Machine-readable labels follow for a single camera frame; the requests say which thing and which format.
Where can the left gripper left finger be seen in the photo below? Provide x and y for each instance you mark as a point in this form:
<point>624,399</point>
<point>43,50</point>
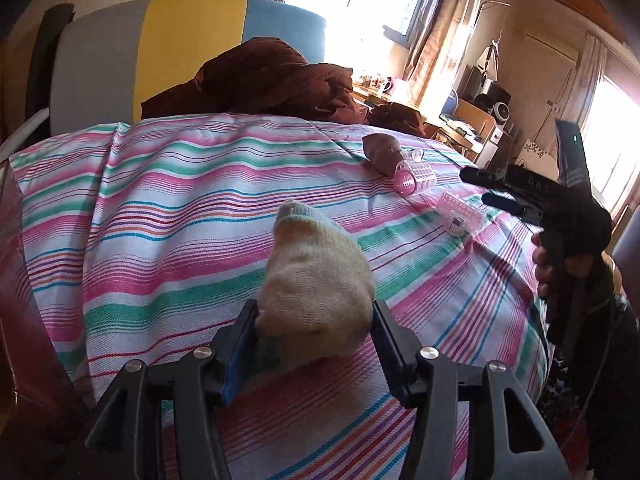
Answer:
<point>124,438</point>

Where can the dark brown blanket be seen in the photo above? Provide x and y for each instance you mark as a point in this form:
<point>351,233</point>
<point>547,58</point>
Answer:
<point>266,76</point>

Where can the grey yellow blue chair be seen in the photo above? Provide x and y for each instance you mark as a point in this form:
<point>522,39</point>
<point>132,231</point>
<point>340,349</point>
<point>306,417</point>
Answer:
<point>110,61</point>

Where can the cream sock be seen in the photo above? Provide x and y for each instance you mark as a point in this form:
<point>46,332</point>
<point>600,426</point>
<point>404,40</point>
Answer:
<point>317,293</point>

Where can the pink striped cloth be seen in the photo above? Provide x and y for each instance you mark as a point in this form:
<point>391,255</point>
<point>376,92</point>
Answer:
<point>121,243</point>

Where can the pale pink clip hair roller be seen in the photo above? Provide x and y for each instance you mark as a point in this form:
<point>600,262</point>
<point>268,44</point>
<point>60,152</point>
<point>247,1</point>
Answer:
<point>459,217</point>

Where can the right hand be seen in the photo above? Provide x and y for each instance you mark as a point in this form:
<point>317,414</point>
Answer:
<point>579,266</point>

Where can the desk with clutter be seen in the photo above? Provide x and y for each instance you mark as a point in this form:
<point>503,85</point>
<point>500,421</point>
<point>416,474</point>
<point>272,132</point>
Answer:
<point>461,125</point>

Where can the beige curtains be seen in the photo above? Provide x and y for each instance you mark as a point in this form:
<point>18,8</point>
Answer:
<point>436,49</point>

